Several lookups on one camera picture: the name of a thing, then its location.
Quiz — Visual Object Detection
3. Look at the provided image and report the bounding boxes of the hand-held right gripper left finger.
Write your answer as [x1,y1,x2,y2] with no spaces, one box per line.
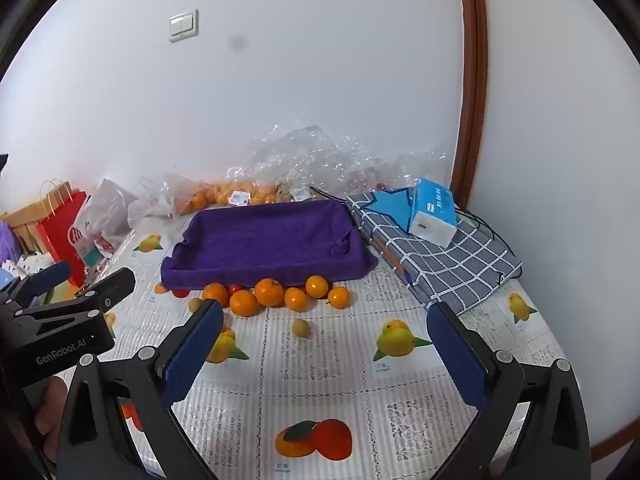
[55,299,226,480]

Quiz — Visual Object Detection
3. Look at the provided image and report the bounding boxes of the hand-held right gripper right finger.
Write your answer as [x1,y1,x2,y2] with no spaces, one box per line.
[425,301,591,480]

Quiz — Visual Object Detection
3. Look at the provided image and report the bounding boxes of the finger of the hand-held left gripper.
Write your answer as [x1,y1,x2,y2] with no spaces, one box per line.
[0,260,73,307]
[74,267,137,314]

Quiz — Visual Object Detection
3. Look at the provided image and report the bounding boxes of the large mandarin orange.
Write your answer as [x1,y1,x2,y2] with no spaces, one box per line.
[254,278,286,308]

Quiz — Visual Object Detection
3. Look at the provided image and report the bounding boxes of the purple cloth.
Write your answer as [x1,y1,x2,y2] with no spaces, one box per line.
[161,199,379,292]

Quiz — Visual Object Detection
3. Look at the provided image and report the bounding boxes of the person's left hand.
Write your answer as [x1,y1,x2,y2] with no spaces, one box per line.
[32,376,69,462]

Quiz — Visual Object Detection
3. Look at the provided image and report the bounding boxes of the white spotted cloth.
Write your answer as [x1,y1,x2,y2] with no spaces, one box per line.
[0,252,56,279]

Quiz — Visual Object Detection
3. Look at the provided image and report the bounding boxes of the red paper bag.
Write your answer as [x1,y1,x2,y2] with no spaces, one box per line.
[36,178,91,288]

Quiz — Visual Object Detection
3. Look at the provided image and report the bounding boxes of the brown paper bag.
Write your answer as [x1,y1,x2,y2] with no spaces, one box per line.
[0,204,51,257]

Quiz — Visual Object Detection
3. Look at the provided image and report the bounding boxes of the white plastic shopping bag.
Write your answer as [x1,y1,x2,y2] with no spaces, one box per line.
[75,177,138,262]

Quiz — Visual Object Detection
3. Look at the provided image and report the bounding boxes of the blue boxes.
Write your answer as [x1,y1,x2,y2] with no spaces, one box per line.
[346,187,523,316]

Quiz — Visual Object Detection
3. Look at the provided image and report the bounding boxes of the empty clear plastic bag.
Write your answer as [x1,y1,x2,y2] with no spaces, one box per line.
[127,172,201,232]

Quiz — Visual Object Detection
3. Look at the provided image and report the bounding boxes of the blue tissue pack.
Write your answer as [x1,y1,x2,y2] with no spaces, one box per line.
[407,178,458,248]

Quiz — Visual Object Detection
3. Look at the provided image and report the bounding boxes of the clear bag of oranges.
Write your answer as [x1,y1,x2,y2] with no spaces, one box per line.
[175,167,281,216]

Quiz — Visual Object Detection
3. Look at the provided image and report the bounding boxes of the small crumpled clear plastic bag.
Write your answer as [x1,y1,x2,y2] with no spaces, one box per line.
[385,150,453,194]

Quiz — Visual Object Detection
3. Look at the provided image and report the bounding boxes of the large crumpled clear plastic bag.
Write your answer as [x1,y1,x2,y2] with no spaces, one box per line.
[225,124,391,197]

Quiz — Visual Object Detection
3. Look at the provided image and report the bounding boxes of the white light switch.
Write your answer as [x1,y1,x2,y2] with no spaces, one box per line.
[168,9,199,43]

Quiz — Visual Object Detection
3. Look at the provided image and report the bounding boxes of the brown wooden door frame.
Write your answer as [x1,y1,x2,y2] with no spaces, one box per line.
[452,0,489,209]

